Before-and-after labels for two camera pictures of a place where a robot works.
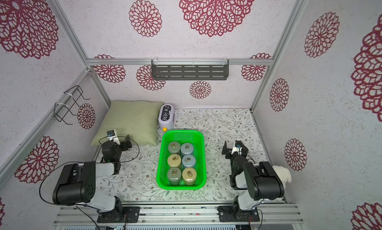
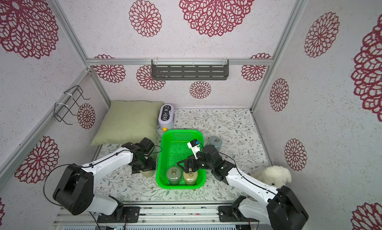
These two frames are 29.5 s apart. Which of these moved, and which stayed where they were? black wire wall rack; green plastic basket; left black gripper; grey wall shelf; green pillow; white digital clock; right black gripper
Moved: left black gripper; right black gripper
Stayed: black wire wall rack; grey wall shelf; green plastic basket; green pillow; white digital clock
